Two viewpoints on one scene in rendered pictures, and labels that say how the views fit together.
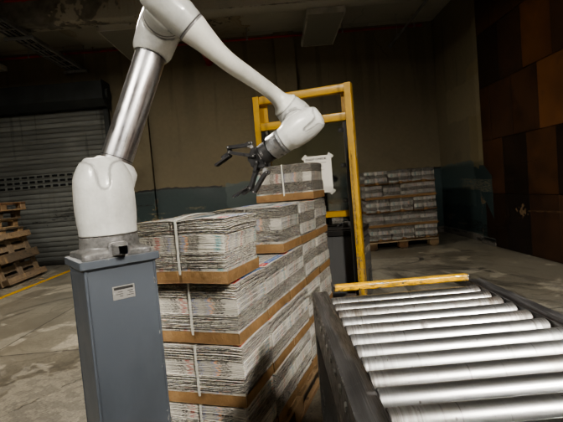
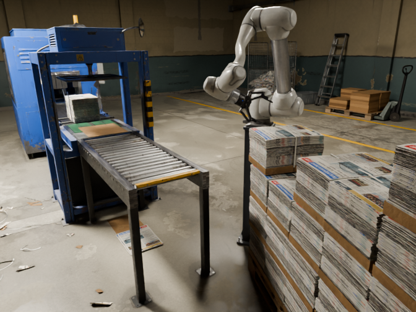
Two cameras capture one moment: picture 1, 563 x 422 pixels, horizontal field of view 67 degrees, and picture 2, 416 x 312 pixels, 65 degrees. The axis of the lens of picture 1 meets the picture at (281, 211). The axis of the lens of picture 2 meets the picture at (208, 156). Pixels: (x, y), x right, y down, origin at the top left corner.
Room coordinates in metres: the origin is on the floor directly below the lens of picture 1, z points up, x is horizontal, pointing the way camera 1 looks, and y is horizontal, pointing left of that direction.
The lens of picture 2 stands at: (3.05, -1.14, 1.56)
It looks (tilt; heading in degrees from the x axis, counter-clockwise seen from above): 18 degrees down; 148
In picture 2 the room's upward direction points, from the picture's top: 1 degrees counter-clockwise
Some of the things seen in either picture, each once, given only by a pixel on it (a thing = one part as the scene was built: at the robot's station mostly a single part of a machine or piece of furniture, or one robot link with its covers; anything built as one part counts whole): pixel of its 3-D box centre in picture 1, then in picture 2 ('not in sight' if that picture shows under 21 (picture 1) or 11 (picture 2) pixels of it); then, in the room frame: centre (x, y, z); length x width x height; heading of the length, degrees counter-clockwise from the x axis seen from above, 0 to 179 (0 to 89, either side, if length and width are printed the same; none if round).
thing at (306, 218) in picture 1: (277, 223); (390, 216); (2.48, 0.03, 0.95); 0.38 x 0.29 x 0.23; 70
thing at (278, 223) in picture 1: (257, 228); (346, 187); (2.22, 0.13, 0.95); 0.38 x 0.29 x 0.23; 70
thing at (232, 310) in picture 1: (258, 337); (317, 264); (2.07, 0.17, 0.42); 1.17 x 0.39 x 0.83; 161
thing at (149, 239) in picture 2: not in sight; (139, 238); (0.65, -0.35, 0.01); 0.37 x 0.28 x 0.01; 0
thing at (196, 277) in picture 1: (225, 269); (267, 163); (1.58, 0.23, 0.86); 0.29 x 0.16 x 0.04; 161
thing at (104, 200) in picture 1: (104, 195); (261, 103); (1.20, 0.49, 1.17); 0.18 x 0.16 x 0.22; 24
